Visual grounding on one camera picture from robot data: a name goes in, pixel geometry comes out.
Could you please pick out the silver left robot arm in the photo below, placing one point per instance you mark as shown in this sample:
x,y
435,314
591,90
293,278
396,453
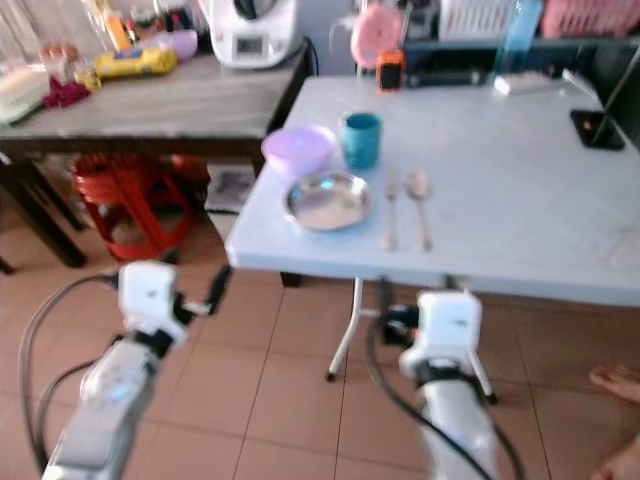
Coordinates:
x,y
105,400

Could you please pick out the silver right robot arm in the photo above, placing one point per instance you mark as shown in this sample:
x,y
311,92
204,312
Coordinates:
x,y
455,420

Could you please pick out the metal fork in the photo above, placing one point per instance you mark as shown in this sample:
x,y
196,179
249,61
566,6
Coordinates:
x,y
391,210

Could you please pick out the white storage box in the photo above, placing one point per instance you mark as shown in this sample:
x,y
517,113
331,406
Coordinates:
x,y
228,195

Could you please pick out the round metal plate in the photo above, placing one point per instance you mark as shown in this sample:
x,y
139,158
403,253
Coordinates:
x,y
328,201

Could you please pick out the red plastic stool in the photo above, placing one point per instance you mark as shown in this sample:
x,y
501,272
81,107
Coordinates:
x,y
135,205

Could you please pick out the metal spoon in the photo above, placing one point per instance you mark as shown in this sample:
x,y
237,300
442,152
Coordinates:
x,y
418,186

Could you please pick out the white folding table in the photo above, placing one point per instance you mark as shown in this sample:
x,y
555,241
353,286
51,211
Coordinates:
x,y
510,200

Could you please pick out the teal plastic cup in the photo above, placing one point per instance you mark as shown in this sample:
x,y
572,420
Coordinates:
x,y
361,140

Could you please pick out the purple lidded plastic bowl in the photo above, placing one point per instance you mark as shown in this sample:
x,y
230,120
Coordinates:
x,y
298,148

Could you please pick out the dark wooden marble-top table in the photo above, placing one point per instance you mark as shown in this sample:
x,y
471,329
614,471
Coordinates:
x,y
160,105

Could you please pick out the person's bare foot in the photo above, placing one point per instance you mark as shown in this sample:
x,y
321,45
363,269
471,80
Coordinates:
x,y
618,384
622,462

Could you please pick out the orange and black device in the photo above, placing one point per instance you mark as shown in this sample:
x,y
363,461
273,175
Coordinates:
x,y
390,72

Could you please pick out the yellow packet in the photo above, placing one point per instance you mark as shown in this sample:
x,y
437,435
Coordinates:
x,y
135,63

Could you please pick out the magenta cloth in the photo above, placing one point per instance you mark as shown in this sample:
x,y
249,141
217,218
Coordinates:
x,y
66,94

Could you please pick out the light purple bowl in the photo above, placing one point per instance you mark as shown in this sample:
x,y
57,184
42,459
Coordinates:
x,y
180,43

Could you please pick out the dark low cabinet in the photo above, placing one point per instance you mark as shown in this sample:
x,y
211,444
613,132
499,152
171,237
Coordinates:
x,y
460,60

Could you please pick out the white kitchen appliance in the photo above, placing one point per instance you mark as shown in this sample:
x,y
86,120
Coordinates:
x,y
253,35

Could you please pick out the pink round fan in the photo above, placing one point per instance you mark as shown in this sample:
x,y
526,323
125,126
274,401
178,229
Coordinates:
x,y
378,33

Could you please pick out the cream plastic container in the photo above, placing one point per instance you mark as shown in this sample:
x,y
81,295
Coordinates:
x,y
22,93

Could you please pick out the glass jar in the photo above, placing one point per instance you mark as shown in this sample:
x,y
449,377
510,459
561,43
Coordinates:
x,y
59,63

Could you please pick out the orange bottle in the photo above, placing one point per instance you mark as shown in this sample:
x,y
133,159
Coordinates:
x,y
118,31

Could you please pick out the white plastic basket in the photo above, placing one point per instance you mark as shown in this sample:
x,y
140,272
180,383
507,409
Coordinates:
x,y
475,18

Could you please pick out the blue water bottle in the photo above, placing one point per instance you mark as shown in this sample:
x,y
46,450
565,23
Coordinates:
x,y
520,35

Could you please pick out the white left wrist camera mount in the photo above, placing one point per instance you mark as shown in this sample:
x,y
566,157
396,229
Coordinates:
x,y
146,295

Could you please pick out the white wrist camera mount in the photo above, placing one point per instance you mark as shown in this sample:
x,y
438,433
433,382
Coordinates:
x,y
450,325
146,295

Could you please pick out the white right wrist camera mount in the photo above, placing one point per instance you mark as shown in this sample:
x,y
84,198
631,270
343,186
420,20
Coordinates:
x,y
450,325

